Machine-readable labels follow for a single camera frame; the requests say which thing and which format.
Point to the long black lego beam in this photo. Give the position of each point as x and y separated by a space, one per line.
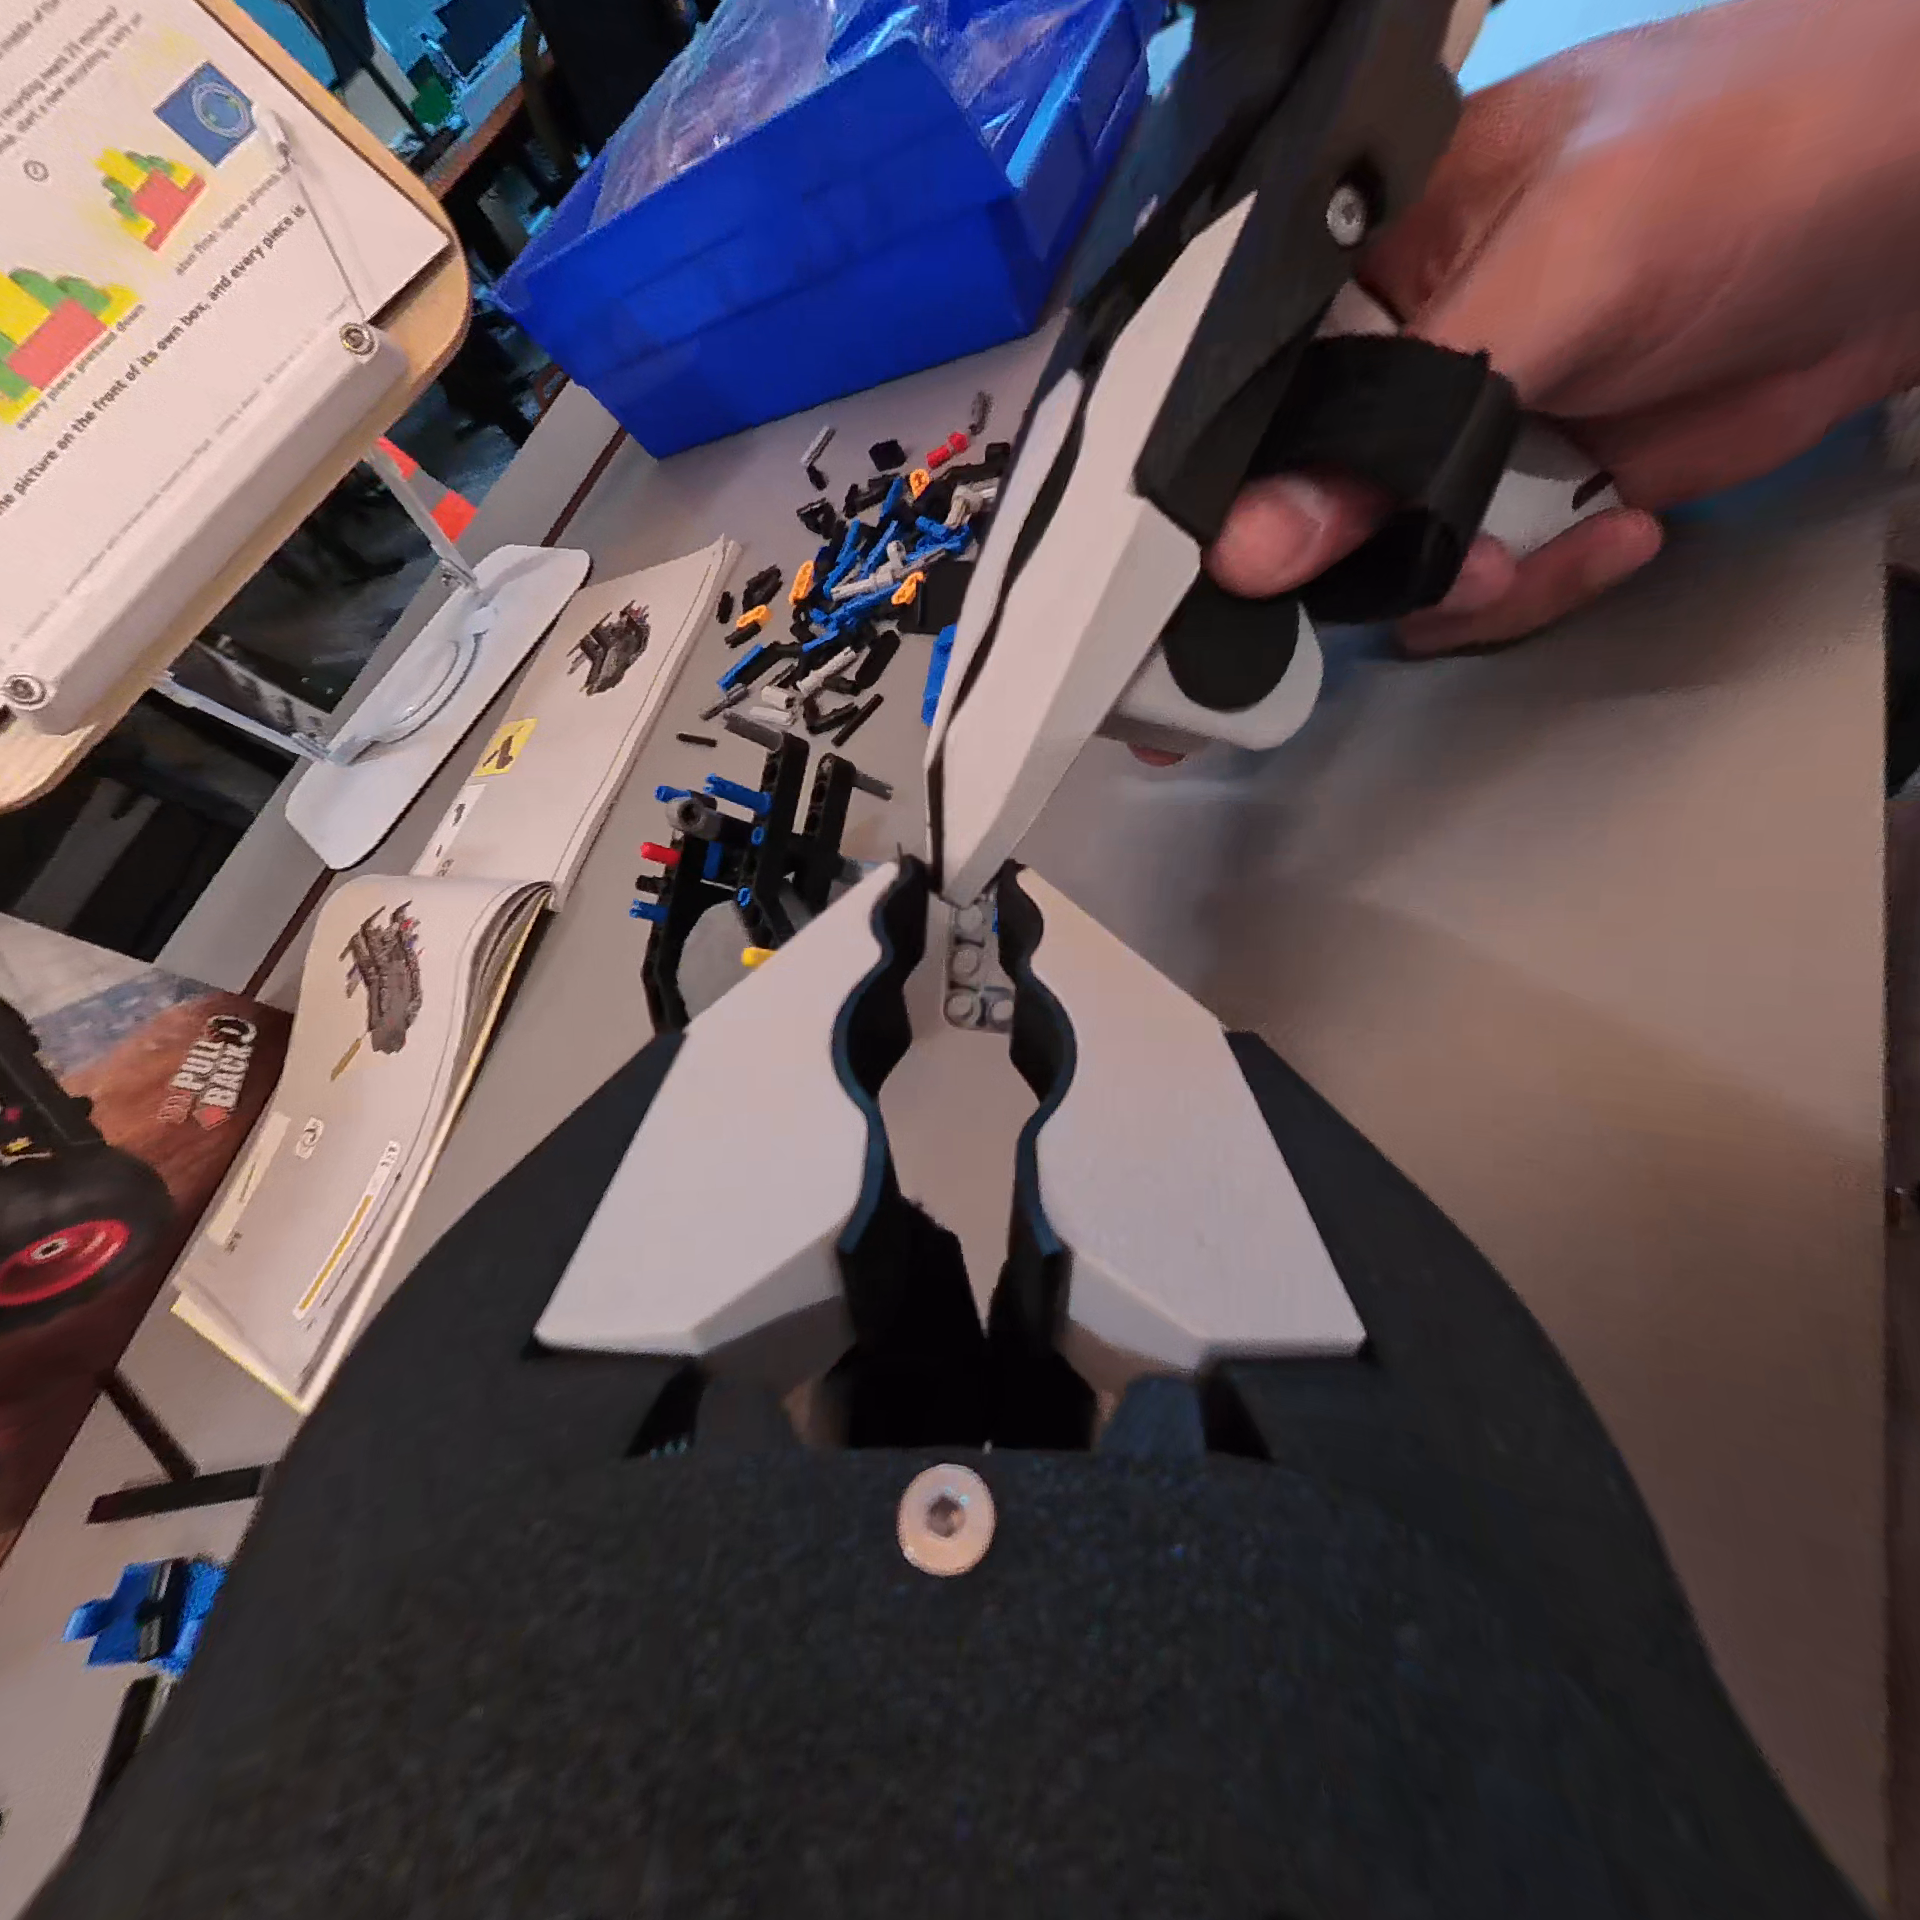
183 1490

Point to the pile of loose lego pieces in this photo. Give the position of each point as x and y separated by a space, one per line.
854 594

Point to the lego set box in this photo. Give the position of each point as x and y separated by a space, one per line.
89 1197

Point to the grey angled lego beam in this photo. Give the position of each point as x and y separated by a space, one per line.
972 975

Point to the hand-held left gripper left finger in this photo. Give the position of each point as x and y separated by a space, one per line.
703 1170

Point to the blue curved lego panel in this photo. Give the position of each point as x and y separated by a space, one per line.
941 677

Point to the blue plastic bin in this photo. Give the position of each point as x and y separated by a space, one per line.
1046 162
780 287

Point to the orange striped object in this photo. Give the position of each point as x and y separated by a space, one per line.
445 505

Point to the blue and black lego part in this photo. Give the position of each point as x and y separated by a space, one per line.
141 1612

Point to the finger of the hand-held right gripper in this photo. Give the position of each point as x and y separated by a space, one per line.
1113 498
1056 405

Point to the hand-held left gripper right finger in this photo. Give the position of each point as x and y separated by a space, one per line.
1189 1170

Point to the instruction sheet on clipboard stand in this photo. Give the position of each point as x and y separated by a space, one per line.
439 311

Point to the black lego frame assembly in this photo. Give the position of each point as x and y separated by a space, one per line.
798 842

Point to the open instruction booklet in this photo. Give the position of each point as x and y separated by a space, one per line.
388 1138

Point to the clear plastic bag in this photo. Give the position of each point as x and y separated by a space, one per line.
1034 62
748 107

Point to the person's right hand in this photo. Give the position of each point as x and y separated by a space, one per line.
1651 229

